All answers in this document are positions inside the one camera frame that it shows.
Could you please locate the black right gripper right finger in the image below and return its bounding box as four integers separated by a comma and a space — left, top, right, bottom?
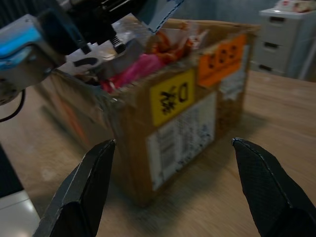
231, 137, 316, 237

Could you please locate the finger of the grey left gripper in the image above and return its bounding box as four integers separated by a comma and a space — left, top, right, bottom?
95, 39, 145, 81

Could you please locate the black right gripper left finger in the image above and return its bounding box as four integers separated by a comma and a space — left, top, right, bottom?
33, 139, 117, 237

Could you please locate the blue-grey corrugated plastic piece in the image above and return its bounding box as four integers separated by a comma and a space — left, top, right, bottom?
133, 0, 187, 36

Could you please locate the pink plastic wrapper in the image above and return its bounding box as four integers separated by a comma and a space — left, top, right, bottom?
100, 53, 166, 94

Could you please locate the red and white snack wrapper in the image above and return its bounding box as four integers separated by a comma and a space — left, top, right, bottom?
147, 21, 210, 67

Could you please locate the black and white appliance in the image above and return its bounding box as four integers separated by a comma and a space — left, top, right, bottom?
0, 144, 41, 237

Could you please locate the brown cardboard box with labels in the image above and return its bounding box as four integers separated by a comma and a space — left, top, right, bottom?
40, 19, 261, 208

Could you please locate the grey drawer cabinet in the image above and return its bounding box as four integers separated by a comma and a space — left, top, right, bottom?
251, 7, 316, 80

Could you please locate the red and white package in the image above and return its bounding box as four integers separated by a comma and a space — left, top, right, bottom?
274, 0, 316, 13

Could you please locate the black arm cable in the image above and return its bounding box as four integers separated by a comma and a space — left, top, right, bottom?
0, 89, 26, 123

